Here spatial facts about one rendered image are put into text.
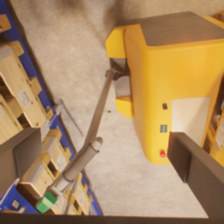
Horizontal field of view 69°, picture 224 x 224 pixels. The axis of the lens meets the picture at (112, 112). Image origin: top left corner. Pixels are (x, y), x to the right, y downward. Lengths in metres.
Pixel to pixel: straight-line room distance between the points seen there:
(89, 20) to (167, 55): 1.05
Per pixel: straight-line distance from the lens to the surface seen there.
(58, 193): 0.57
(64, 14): 1.74
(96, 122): 0.80
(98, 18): 1.65
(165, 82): 0.81
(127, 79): 1.30
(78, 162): 0.51
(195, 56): 0.79
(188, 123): 0.98
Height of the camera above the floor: 1.60
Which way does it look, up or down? 51 degrees down
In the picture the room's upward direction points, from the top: 168 degrees counter-clockwise
